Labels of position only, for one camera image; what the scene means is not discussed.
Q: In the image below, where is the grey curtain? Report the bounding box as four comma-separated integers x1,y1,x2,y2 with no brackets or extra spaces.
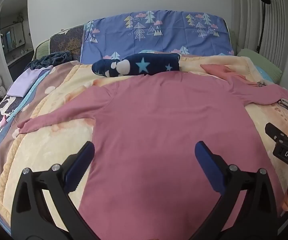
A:
230,0,288,98

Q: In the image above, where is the dark teal fleece blanket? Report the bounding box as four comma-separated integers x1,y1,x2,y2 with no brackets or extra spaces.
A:
25,51,72,70

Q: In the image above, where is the green pillow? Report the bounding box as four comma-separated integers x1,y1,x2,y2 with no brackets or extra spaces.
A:
237,48,283,84

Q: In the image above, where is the navy star-print garment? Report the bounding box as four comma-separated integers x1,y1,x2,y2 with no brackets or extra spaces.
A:
91,52,181,77

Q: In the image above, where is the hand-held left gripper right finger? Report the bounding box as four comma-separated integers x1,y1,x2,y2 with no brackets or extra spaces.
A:
194,141,278,240

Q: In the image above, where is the cream bear-print blanket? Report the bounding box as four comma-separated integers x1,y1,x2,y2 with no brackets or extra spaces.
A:
0,55,288,233

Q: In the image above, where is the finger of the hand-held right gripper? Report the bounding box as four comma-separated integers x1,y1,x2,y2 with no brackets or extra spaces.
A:
265,122,288,143

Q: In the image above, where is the lavender cloth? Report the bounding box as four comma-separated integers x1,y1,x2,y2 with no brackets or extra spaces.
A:
7,66,53,97

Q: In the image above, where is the pink long-sleeve shirt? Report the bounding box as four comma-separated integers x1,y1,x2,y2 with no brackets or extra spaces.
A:
17,69,288,240

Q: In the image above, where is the blue tree-print quilt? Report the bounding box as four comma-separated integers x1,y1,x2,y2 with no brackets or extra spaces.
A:
80,10,235,64

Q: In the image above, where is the coral pink garment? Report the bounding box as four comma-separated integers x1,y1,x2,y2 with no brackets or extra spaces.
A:
200,64,267,87

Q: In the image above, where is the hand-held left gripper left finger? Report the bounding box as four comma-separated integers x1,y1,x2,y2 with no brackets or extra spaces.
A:
11,141,96,240

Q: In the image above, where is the green headboard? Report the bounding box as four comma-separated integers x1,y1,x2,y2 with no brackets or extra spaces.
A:
35,39,52,59

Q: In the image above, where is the dark tree-print cover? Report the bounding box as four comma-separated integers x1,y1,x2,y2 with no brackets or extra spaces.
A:
48,24,85,61

